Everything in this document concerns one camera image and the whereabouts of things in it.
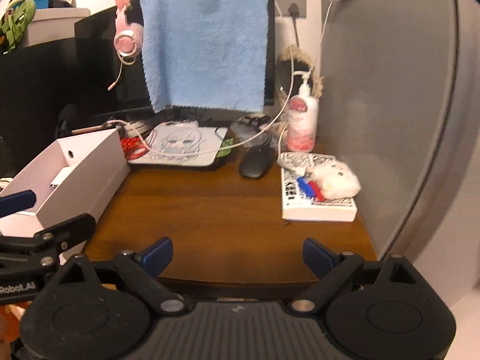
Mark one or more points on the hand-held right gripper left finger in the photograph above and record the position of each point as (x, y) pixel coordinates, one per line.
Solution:
(159, 255)

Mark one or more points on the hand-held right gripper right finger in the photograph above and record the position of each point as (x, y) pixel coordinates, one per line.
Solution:
(318, 255)

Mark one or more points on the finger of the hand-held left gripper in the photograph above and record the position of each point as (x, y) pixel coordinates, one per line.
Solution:
(17, 200)
(63, 230)

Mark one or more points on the white cardboard box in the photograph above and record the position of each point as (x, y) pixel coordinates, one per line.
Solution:
(90, 172)

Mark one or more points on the white paperback book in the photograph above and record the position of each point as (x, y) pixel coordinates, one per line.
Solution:
(318, 210)

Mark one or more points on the white plush toy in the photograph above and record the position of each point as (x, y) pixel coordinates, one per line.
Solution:
(337, 182)

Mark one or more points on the black cabinet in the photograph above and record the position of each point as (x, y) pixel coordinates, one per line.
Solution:
(30, 101)

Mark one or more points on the red patterned packet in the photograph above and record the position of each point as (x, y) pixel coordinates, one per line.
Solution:
(133, 148)

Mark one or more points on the anime print mouse pad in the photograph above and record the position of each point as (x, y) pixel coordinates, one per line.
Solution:
(180, 146)

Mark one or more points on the black computer mouse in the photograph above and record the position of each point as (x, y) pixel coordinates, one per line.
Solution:
(257, 161)

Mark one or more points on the pink lotion pump bottle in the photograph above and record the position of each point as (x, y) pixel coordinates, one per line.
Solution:
(300, 127)

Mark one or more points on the grey refrigerator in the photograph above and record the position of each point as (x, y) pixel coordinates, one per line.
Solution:
(393, 120)

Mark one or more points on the black monitor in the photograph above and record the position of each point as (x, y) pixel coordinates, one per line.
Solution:
(97, 63)

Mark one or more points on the white storage box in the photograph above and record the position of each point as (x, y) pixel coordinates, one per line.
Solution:
(56, 26)

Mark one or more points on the green plastic basket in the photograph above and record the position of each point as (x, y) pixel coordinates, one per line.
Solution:
(17, 20)

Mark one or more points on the pink headset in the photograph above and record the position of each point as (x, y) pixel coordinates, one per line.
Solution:
(127, 41)

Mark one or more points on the blue towel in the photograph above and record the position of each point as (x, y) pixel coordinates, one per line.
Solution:
(206, 45)

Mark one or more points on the grey wall socket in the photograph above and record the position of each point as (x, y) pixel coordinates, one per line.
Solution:
(291, 5)

